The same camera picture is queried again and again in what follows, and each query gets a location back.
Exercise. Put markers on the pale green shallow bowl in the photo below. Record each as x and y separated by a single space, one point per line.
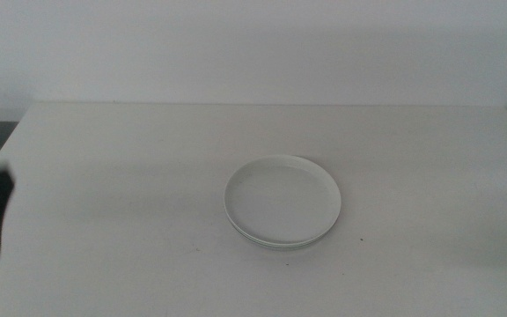
284 246

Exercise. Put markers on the grey shallow bowl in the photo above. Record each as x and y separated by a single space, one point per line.
284 248

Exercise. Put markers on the white shallow bowl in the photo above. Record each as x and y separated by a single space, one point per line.
282 198

